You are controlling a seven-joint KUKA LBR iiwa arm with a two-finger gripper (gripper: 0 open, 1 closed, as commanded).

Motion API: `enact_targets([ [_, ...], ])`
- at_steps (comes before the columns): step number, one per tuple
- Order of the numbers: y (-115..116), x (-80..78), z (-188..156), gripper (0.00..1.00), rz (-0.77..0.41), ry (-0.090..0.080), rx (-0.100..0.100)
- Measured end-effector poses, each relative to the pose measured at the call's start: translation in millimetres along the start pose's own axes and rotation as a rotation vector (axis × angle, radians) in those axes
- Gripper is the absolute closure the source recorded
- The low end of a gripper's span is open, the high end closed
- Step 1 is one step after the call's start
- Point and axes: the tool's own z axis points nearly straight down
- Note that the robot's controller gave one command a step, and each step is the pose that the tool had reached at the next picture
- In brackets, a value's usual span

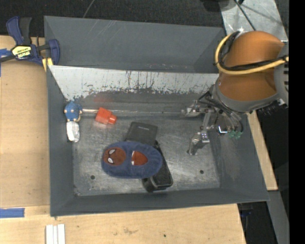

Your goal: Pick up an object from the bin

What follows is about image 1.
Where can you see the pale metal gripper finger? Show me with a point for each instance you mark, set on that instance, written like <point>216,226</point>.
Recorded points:
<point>198,141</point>
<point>191,110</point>

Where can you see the black flat case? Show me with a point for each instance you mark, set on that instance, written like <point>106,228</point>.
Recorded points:
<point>141,132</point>

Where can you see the blue slipper with red masks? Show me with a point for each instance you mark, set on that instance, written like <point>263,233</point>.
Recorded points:
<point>132,164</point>

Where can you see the grey metal bin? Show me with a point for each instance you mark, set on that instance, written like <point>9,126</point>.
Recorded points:
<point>132,47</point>

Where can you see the red plastic block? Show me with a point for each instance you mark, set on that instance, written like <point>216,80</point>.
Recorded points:
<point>104,115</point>

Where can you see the blue round toy figure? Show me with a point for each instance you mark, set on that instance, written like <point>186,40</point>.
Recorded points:
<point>72,109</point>

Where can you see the white crumpled lump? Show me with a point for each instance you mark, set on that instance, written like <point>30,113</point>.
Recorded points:
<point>73,131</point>

